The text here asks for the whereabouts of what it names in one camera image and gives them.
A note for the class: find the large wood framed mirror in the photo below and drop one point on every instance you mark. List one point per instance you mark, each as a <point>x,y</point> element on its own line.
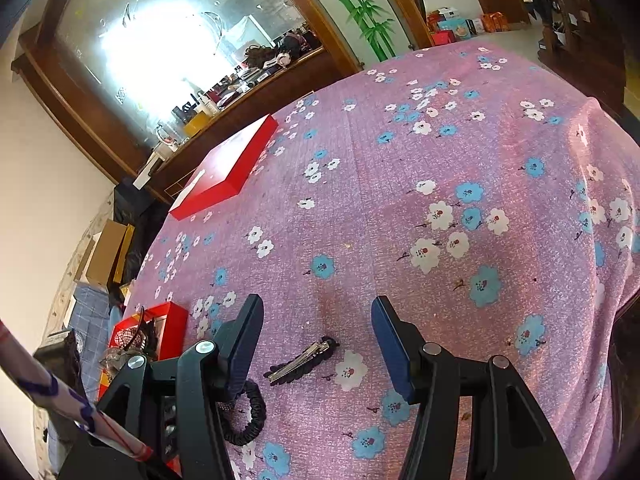
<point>114,75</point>

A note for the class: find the wooden dresser counter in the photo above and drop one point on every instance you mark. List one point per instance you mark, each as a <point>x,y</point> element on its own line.
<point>310,73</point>

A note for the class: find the bamboo painted glass panel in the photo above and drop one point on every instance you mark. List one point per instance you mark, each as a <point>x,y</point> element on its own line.
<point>371,28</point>

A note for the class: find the cardboard box on floor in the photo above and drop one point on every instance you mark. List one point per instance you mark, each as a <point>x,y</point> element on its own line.
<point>108,254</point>

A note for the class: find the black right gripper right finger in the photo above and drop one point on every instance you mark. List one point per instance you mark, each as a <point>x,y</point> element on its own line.
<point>510,438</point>

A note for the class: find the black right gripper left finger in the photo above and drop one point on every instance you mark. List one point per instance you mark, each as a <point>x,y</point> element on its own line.
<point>172,405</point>

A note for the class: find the blue plaid bag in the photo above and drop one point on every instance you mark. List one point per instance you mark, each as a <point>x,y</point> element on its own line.
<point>93,318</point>

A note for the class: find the pink floral bedspread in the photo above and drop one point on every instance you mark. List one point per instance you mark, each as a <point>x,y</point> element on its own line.
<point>492,203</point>

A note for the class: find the wooden stair railing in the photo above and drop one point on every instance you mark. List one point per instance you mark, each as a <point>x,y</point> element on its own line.
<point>581,45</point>

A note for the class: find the black metal hair clip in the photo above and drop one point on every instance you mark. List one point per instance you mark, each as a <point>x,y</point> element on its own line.
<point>303,364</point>

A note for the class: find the red tray with white lining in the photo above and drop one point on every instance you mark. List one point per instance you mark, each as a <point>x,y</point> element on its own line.
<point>170,325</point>

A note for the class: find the red flat box lid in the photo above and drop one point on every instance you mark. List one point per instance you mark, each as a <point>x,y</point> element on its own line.
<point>224,170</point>

